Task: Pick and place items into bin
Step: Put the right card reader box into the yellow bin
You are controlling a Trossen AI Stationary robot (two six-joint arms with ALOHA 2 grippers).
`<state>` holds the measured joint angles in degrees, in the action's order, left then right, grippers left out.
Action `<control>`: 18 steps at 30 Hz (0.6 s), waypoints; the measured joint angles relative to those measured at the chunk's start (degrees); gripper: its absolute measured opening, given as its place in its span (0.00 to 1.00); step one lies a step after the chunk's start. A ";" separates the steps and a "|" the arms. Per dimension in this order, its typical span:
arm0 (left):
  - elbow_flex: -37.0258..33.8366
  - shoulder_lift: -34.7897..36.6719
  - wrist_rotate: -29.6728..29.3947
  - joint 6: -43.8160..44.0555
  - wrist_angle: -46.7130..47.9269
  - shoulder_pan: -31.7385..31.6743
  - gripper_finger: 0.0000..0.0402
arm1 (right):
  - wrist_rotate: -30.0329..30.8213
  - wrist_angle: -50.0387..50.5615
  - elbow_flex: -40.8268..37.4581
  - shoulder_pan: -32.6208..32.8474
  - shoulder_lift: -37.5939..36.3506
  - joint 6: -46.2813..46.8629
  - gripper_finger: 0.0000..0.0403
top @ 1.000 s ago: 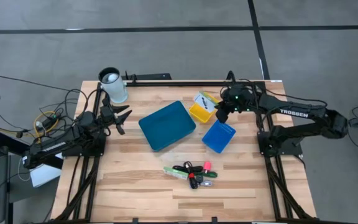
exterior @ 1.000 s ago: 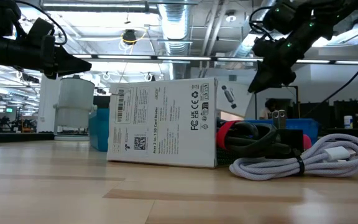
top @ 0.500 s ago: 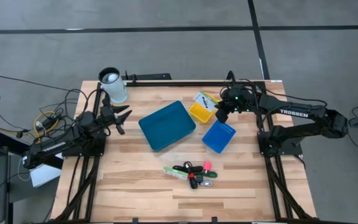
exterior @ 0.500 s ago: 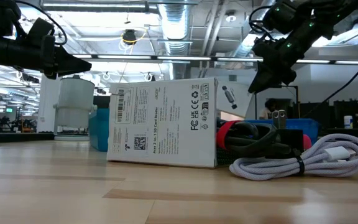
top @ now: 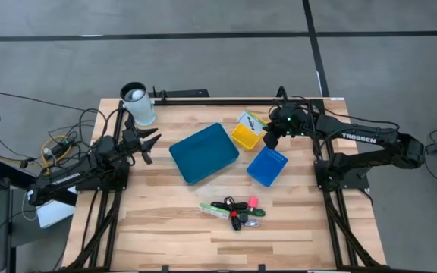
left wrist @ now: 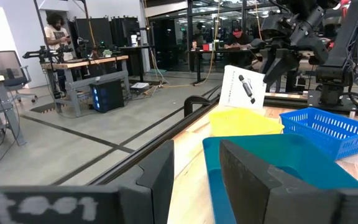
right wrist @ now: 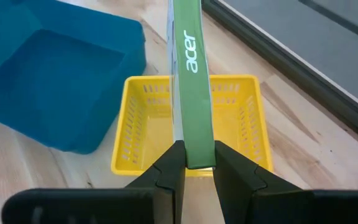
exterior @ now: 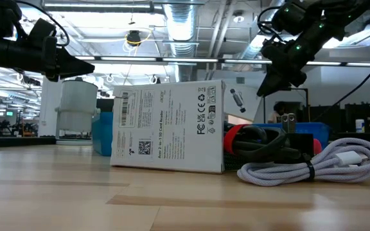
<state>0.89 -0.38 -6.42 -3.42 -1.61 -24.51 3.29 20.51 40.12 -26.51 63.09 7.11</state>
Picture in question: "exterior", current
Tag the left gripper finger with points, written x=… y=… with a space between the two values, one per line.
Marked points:
x=71 y=67

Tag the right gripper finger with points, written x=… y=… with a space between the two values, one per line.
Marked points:
x=268 y=86

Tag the black plug adapter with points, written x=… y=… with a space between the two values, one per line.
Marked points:
x=300 y=144

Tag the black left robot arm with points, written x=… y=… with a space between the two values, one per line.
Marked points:
x=5 y=51

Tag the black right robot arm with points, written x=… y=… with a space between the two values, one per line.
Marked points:
x=320 y=22

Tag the person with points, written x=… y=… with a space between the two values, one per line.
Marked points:
x=276 y=115

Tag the white cylindrical appliance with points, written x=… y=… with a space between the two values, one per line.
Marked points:
x=77 y=106

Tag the small blue plastic basket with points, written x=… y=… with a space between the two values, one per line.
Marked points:
x=313 y=130

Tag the long ceiling light bar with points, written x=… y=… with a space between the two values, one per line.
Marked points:
x=188 y=60

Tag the white wipes container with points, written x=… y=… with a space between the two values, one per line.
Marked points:
x=360 y=126

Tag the black frame stand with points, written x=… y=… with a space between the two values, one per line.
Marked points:
x=300 y=88

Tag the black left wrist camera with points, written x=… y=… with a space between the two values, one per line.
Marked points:
x=42 y=30

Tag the black aluminium table frame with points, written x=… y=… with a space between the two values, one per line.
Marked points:
x=18 y=142

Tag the silver ventilation duct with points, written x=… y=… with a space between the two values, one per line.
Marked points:
x=181 y=25

